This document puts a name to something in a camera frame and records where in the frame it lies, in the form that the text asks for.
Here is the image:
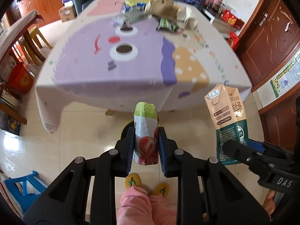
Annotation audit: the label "right yellow slipper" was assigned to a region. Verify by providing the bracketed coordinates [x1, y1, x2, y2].
[151, 182, 169, 198]

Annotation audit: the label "yellow printed packet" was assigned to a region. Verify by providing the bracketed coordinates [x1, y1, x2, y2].
[124, 0, 151, 7]

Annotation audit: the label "yellow slipper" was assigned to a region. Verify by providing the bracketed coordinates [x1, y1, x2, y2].
[124, 173, 141, 189]
[151, 182, 169, 198]

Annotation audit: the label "red plastic bucket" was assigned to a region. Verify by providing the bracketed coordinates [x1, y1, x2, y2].
[7, 62, 34, 95]

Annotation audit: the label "green black snack packet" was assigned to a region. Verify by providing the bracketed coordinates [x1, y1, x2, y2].
[156, 18, 179, 33]

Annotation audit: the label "pink trouser legs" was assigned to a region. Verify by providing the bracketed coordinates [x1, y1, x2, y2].
[117, 186, 176, 224]

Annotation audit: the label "yellow wooden stool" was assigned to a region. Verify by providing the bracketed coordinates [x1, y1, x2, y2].
[18, 26, 52, 66]

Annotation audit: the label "orange wooden cabinet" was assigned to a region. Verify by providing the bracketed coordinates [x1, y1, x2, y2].
[16, 0, 69, 27]

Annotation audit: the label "green beige milk carton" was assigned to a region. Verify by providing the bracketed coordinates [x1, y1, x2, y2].
[204, 84, 249, 166]

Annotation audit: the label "cartoon printed tablecloth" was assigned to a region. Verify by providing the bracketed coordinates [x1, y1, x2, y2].
[36, 0, 252, 133]

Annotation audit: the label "right hand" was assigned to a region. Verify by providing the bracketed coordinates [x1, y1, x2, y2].
[262, 189, 276, 216]

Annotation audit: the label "brown paper bag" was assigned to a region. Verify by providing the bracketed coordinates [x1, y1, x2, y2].
[150, 0, 179, 20]

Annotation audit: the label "blue foil snack bag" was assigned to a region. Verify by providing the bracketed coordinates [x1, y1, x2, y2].
[121, 3, 139, 14]

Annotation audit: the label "blue plastic stool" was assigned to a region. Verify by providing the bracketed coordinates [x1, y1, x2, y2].
[4, 171, 46, 214]

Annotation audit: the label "cardboard box by sofa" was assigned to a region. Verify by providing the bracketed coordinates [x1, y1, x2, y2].
[58, 5, 77, 22]

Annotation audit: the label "left yellow slipper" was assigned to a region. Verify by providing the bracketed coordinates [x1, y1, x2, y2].
[124, 173, 141, 189]

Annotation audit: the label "long wooden side table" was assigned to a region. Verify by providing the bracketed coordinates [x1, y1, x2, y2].
[0, 9, 45, 64]

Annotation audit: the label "tomato snack bag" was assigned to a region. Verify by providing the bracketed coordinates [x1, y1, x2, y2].
[134, 102, 159, 166]

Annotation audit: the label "red gift box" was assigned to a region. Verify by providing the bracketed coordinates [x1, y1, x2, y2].
[222, 10, 245, 30]

